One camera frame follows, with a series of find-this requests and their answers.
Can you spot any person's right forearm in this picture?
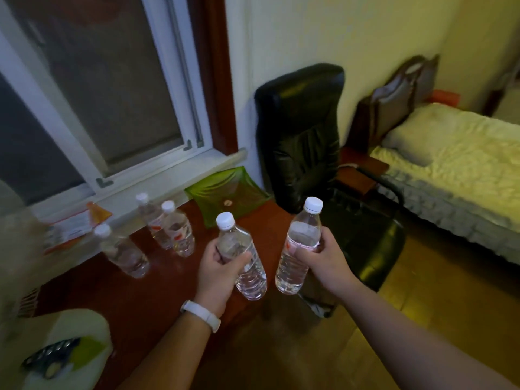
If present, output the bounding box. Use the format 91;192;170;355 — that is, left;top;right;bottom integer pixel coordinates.
339;282;520;390

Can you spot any white pillow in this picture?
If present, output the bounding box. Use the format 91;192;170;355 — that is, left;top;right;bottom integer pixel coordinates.
380;117;452;168

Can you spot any person's right hand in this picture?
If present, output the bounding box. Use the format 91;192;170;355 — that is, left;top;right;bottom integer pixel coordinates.
294;226;358;299

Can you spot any person's left hand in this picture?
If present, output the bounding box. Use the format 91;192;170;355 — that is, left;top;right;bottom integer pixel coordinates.
194;238;252;320

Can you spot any black leather office chair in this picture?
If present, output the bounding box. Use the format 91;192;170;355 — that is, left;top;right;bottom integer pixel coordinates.
253;62;407;320

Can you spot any dark wooden window trim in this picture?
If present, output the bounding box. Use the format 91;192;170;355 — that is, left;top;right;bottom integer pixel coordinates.
186;0;239;156

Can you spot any smartwatch with white band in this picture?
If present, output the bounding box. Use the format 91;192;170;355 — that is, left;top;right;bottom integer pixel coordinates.
180;299;222;334

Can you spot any clear plastic water bottle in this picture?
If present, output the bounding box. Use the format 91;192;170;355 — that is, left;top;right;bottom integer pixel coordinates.
135;192;173;251
93;223;151;280
161;200;196;258
215;211;268;302
275;197;324;296

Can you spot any orange and white paper packet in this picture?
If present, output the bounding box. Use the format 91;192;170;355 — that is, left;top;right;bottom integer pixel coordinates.
42;201;113;255

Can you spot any green glass dish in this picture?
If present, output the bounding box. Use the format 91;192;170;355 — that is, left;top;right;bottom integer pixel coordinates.
184;166;272;229

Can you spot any brown padded bed headboard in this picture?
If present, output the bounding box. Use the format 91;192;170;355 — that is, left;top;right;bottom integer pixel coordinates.
347;54;440;155

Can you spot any person's left forearm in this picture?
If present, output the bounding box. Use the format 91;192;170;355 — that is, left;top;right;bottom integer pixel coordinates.
118;310;216;390

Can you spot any bed with pale yellow bedspread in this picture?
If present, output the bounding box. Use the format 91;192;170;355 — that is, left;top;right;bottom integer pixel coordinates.
370;102;520;267

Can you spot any white framed sliding window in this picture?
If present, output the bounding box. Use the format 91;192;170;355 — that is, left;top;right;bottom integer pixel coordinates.
0;0;214;218

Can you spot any white window ledge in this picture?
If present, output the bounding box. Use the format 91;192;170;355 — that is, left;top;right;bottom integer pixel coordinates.
30;148;249;261

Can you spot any reddish wooden table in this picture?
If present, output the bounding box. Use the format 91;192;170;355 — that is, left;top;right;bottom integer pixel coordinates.
34;198;295;390

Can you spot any brown wooden nightstand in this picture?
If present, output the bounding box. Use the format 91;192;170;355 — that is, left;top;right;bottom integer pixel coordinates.
335;146;390;196

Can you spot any white table fan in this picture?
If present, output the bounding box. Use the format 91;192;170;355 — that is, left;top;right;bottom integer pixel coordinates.
0;180;114;390

